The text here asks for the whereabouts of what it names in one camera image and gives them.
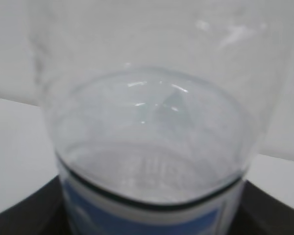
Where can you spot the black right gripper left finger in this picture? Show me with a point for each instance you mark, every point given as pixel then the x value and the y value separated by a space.
pixel 42 213

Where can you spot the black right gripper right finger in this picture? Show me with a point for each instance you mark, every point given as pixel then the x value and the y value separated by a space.
pixel 261 214

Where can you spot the clear plastic water bottle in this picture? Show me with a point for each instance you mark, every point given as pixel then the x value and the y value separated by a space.
pixel 156 107

